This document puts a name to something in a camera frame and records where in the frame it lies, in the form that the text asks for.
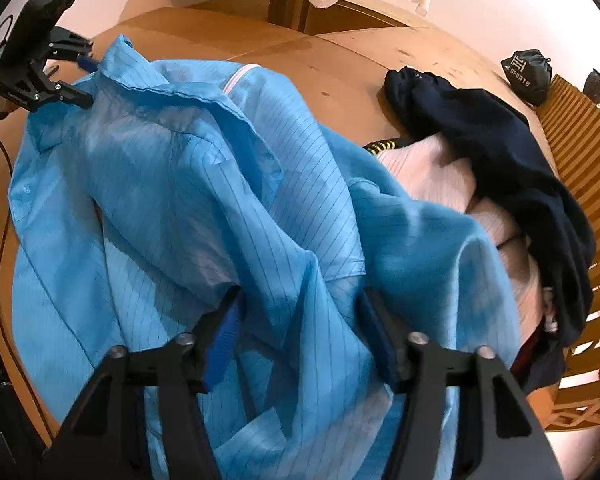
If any dark plant pot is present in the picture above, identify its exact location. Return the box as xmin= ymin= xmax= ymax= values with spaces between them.
xmin=582 ymin=67 xmax=600 ymax=108

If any black yellow patterned garment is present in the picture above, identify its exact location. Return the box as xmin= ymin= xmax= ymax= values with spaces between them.
xmin=362 ymin=136 xmax=413 ymax=156

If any white ribbed garment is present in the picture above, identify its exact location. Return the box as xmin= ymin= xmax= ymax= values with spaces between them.
xmin=380 ymin=135 xmax=553 ymax=341

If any dark navy garment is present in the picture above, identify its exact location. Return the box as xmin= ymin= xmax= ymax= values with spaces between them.
xmin=384 ymin=66 xmax=597 ymax=393

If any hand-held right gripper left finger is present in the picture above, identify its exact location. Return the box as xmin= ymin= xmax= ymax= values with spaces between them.
xmin=37 ymin=287 xmax=246 ymax=480

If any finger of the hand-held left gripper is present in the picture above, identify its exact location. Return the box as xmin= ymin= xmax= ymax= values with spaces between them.
xmin=45 ymin=29 xmax=101 ymax=74
xmin=30 ymin=65 xmax=95 ymax=112

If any black drawstring bag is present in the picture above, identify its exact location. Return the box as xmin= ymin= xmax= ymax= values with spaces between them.
xmin=500 ymin=49 xmax=553 ymax=107

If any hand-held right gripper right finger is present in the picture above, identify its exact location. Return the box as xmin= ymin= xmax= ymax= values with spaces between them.
xmin=355 ymin=289 xmax=566 ymax=480

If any light blue striped work coat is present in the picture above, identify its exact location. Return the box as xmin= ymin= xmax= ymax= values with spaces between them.
xmin=7 ymin=35 xmax=523 ymax=480

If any wooden side table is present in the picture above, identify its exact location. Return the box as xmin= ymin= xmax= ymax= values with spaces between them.
xmin=182 ymin=0 xmax=411 ymax=36

